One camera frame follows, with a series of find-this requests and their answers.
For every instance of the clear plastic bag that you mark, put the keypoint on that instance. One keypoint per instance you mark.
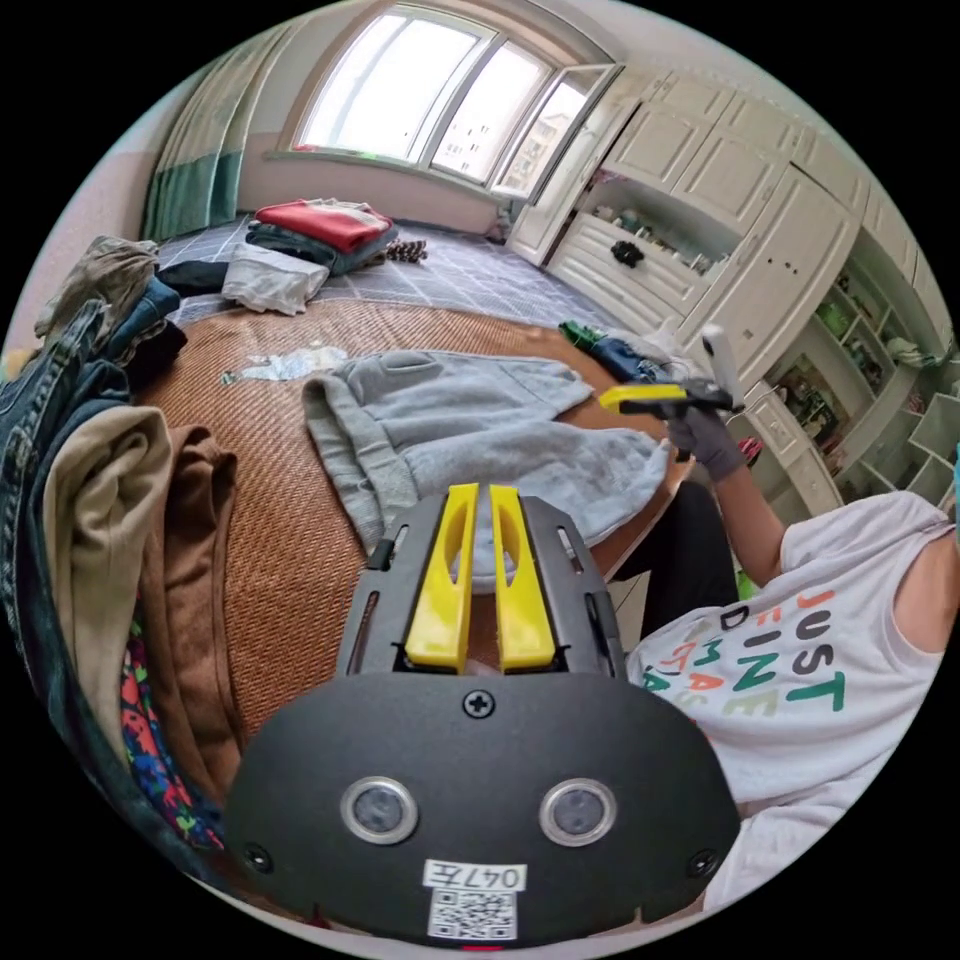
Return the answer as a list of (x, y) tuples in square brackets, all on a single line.
[(292, 364)]

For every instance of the window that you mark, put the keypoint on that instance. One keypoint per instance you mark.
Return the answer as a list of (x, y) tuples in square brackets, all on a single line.
[(442, 97)]

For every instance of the person's right hand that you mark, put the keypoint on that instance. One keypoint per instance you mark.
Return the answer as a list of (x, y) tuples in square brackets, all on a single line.
[(709, 442)]

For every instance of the person's body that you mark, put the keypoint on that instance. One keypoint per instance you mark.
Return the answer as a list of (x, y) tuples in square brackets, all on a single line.
[(810, 675)]

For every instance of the stack of folded clothes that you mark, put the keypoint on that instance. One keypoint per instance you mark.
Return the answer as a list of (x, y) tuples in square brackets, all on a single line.
[(322, 225)]

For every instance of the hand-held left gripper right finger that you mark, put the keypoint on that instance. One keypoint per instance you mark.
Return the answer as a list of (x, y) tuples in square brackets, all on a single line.
[(521, 615)]

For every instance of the gray sweatpants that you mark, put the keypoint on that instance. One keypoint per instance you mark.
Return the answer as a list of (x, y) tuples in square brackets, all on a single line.
[(465, 427)]

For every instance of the white folded garment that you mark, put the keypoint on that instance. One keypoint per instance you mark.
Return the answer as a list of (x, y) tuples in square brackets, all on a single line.
[(274, 283)]

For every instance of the green curtain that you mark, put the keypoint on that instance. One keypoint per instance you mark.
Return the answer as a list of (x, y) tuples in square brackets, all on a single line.
[(202, 150)]

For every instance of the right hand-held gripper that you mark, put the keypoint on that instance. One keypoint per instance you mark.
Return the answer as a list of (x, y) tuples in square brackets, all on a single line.
[(705, 397)]

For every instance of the dark navy folded garment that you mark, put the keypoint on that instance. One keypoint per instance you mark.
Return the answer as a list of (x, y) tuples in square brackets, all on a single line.
[(191, 275)]

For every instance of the white cupboard with shelves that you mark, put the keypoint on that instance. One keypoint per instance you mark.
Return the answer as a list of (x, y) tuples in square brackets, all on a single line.
[(750, 180)]

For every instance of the person's right forearm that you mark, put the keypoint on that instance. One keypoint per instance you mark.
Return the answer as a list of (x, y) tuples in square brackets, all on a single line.
[(750, 525)]

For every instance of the pile of clothes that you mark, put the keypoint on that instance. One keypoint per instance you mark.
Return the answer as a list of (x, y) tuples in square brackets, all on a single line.
[(611, 351), (97, 487)]

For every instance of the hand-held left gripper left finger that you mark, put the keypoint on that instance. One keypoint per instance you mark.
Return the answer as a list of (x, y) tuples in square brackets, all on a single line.
[(439, 600)]

